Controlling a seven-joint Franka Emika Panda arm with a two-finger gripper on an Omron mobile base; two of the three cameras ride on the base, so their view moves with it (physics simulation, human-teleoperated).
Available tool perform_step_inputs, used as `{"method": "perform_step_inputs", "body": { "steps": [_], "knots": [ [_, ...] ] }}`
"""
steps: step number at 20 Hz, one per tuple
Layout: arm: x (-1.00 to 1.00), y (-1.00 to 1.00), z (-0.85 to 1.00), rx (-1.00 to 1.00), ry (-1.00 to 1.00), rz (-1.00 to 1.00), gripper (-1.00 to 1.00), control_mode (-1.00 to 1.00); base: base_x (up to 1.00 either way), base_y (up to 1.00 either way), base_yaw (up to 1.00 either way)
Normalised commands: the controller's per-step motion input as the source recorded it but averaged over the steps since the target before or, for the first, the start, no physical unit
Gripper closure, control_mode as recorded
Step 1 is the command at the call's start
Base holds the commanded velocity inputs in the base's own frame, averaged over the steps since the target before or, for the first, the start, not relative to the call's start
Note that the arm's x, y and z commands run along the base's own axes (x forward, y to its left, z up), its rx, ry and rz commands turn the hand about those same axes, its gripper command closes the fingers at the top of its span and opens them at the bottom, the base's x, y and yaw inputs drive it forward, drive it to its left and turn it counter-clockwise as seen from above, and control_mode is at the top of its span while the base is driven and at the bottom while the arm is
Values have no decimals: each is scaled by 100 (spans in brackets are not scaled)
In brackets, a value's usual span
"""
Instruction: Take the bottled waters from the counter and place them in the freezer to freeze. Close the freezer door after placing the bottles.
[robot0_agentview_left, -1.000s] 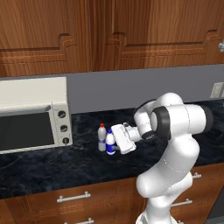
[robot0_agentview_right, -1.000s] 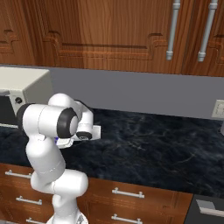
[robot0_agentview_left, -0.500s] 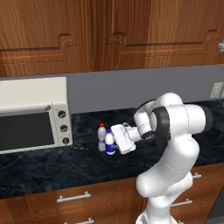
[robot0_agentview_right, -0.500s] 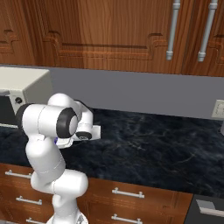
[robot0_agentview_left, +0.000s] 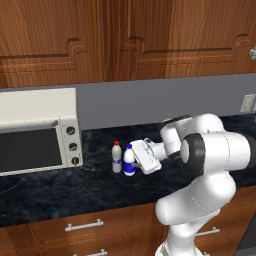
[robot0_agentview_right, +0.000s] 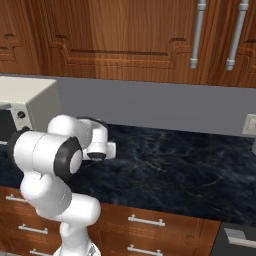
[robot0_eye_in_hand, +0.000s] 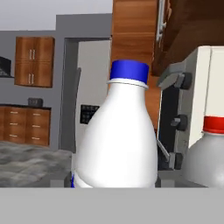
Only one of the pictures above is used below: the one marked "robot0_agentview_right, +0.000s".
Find wide wooden cupboard door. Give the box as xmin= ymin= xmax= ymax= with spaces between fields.
xmin=33 ymin=0 xmax=222 ymax=86

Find silver dishwasher handle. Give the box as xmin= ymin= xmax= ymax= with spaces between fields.
xmin=223 ymin=227 xmax=256 ymax=250

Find wooden drawer front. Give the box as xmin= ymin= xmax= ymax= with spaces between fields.
xmin=87 ymin=229 xmax=215 ymax=256
xmin=0 ymin=237 xmax=63 ymax=256
xmin=0 ymin=185 xmax=33 ymax=218
xmin=0 ymin=210 xmax=64 ymax=249
xmin=94 ymin=201 xmax=222 ymax=240

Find white wall socket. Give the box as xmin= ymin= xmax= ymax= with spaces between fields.
xmin=241 ymin=113 xmax=256 ymax=136

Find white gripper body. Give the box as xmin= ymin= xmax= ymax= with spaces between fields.
xmin=105 ymin=141 xmax=118 ymax=159

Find silver drawer handle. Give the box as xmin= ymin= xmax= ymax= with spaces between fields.
xmin=127 ymin=213 xmax=166 ymax=228
xmin=29 ymin=248 xmax=55 ymax=256
xmin=126 ymin=243 xmax=164 ymax=256
xmin=17 ymin=223 xmax=50 ymax=235
xmin=5 ymin=193 xmax=30 ymax=204

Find black dishwasher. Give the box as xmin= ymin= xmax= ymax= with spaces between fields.
xmin=210 ymin=221 xmax=256 ymax=256

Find silver cupboard door handle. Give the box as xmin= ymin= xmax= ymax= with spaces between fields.
xmin=189 ymin=0 xmax=208 ymax=70
xmin=225 ymin=0 xmax=251 ymax=72

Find white toaster oven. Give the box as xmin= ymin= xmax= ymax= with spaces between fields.
xmin=0 ymin=76 xmax=63 ymax=145

